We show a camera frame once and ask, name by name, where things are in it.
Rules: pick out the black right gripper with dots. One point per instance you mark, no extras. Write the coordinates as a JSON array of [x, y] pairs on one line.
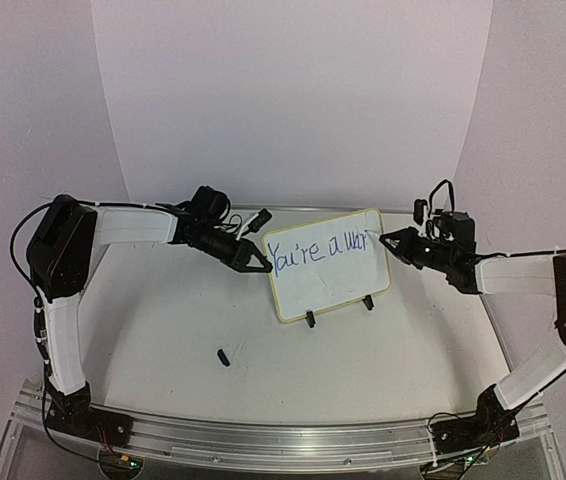
[[414, 248]]

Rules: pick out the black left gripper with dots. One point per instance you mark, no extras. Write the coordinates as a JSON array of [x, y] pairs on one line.
[[242, 256]]

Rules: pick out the white whiteboard yellow rim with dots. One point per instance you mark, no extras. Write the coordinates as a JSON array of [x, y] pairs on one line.
[[326, 264]]

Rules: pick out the blue marker cap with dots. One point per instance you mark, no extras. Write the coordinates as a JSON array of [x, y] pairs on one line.
[[223, 358]]

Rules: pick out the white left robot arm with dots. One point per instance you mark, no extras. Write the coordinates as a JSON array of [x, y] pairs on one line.
[[59, 257]]

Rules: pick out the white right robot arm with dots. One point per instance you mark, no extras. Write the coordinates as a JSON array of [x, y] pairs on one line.
[[509, 282]]

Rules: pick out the black right board stand foot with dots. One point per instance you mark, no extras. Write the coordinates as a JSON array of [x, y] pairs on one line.
[[368, 302]]

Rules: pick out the black board stand foot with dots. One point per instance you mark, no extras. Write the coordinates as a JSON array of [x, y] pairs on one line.
[[368, 302], [310, 319]]

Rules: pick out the black left board stand foot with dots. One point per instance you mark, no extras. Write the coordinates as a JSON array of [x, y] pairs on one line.
[[310, 319]]

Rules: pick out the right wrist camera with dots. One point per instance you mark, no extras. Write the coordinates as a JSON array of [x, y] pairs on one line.
[[423, 217]]

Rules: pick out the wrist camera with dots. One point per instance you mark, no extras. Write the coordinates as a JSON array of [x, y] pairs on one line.
[[423, 217], [254, 223]]

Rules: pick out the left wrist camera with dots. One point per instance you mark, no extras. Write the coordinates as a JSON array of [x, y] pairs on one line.
[[254, 223]]

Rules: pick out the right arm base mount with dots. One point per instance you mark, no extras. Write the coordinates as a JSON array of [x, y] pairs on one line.
[[489, 426]]

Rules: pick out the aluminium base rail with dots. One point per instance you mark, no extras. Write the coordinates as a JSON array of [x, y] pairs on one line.
[[171, 447]]

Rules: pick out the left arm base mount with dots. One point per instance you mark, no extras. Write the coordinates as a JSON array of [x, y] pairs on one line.
[[75, 416]]

